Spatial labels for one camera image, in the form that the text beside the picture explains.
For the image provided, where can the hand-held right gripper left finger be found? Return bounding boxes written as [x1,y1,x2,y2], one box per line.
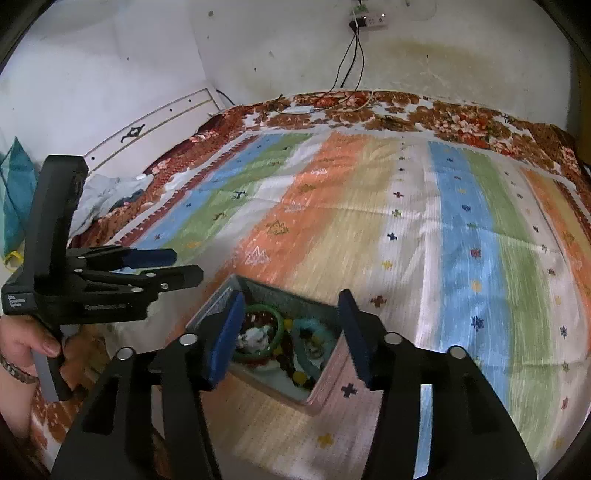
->
[50,291,246,480]

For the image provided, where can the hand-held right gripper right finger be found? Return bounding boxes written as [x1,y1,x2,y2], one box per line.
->
[337,288,539,480]

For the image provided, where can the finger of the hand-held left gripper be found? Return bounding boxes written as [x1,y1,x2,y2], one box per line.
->
[71,264,204,303]
[67,246,178,271]

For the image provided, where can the pink and white bead bracelet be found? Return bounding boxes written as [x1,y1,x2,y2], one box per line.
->
[238,325,273,354]

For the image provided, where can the light blue bead bracelet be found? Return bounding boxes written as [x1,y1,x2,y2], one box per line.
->
[291,318,338,370]

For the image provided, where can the green jade bangle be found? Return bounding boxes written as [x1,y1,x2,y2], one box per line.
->
[231,305,284,363]

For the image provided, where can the yellow and brown bead bracelet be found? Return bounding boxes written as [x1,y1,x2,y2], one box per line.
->
[270,339,319,388]

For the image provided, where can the jewelry box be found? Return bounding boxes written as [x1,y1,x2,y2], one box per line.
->
[185,274,345,407]

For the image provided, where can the person's left forearm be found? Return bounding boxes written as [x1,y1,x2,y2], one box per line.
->
[0,364,40,439]

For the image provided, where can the person's left hand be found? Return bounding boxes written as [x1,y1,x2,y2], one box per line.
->
[0,318,63,360]

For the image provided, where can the teal cushion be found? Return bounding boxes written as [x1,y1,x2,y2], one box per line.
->
[0,136,38,259]

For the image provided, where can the grey crumpled clothes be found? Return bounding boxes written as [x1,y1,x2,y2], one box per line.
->
[69,174,155,238]

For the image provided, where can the dark blue cloth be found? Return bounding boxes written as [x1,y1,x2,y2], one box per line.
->
[113,190,145,208]

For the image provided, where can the striped woven blanket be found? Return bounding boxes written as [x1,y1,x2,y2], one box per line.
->
[106,131,591,480]

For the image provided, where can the white headboard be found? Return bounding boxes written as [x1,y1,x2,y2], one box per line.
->
[81,88,222,176]

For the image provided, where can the patterned wristband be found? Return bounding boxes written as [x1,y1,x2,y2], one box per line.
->
[0,355,40,385]

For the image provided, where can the floral bedsheet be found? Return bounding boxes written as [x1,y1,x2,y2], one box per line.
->
[28,90,591,480]

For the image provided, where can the white power strip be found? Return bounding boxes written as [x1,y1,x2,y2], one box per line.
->
[348,13,389,29]

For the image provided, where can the dark furniture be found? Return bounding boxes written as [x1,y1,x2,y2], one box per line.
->
[566,41,591,167]

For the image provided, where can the white cable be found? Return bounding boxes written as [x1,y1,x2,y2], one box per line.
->
[277,90,375,114]

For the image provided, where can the black power cable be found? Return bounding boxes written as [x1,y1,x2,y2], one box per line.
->
[329,23,358,93]
[341,28,366,89]

